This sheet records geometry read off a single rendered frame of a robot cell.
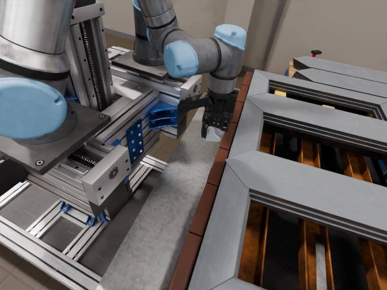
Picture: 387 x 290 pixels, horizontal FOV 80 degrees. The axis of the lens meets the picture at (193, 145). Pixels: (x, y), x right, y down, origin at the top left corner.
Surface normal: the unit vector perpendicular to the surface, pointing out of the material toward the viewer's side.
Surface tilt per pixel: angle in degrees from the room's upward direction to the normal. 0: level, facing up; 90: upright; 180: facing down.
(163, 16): 92
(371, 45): 90
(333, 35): 90
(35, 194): 0
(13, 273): 0
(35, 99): 97
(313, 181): 0
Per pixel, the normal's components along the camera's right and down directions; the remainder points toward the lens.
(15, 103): 0.44, 0.72
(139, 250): 0.09, -0.72
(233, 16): -0.42, 0.60
